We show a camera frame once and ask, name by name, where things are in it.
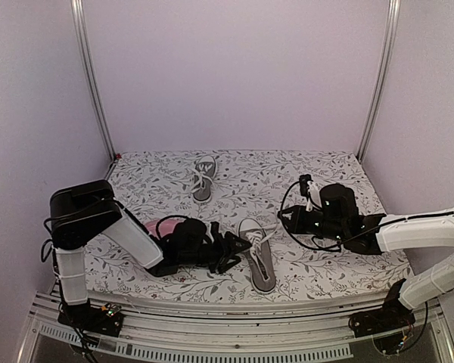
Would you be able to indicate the left aluminium frame post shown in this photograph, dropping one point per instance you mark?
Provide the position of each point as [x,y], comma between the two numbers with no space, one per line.
[79,22]

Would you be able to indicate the aluminium frame post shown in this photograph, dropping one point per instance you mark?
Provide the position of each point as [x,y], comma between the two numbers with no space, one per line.
[389,40]
[79,22]

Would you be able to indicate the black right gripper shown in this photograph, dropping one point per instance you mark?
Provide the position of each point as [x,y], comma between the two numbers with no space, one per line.
[296,224]

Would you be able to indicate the grey sneaker with red sole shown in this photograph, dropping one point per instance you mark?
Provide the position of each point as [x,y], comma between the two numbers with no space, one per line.
[204,172]

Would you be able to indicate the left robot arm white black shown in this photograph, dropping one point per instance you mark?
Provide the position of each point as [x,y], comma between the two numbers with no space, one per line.
[81,213]

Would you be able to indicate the floral patterned table mat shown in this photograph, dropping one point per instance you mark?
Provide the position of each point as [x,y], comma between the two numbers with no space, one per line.
[213,216]

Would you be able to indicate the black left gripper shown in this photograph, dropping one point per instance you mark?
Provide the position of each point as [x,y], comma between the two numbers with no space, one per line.
[230,249]

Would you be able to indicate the right aluminium frame post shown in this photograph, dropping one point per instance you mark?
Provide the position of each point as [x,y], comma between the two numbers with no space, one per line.
[389,40]

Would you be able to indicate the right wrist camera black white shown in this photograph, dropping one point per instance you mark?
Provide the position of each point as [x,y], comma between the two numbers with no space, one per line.
[310,190]

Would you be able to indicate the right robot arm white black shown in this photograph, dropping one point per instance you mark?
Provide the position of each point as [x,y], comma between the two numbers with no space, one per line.
[434,229]

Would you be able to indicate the pink plastic plate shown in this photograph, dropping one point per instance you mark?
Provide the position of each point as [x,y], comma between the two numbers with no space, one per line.
[159,229]

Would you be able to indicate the aluminium front rail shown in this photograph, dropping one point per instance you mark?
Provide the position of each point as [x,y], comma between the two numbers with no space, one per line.
[166,331]

